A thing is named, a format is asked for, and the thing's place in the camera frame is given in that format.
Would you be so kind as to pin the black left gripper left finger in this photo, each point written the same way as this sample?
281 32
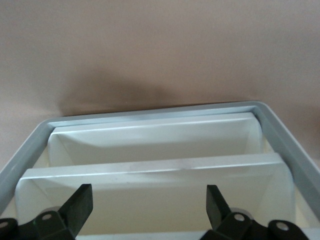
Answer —
77 207

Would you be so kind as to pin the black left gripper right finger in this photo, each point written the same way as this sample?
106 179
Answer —
217 212

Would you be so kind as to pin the white drawer cabinet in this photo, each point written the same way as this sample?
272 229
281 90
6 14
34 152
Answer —
287 150

